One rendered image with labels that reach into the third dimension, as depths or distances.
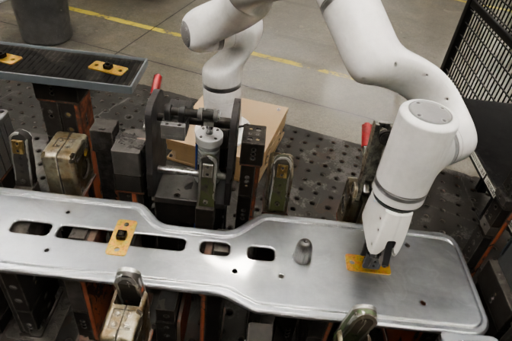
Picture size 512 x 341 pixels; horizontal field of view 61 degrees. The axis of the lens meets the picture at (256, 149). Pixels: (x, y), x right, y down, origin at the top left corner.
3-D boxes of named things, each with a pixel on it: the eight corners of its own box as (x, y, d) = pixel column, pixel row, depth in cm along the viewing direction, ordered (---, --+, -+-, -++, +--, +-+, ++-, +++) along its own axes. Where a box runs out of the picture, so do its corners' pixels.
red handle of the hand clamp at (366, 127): (356, 191, 88) (359, 120, 93) (353, 194, 90) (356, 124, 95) (377, 194, 88) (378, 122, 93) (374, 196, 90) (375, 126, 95)
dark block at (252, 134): (228, 268, 115) (241, 141, 89) (232, 246, 120) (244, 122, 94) (248, 269, 115) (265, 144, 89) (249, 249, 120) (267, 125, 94)
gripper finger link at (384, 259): (388, 218, 72) (378, 220, 77) (386, 266, 70) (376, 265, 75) (395, 219, 72) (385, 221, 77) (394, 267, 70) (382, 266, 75)
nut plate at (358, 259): (346, 270, 81) (347, 266, 80) (344, 254, 84) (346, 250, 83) (391, 275, 81) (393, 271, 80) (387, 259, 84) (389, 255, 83)
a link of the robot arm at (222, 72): (196, 78, 136) (191, 2, 120) (249, 65, 142) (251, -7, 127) (211, 97, 127) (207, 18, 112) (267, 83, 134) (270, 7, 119)
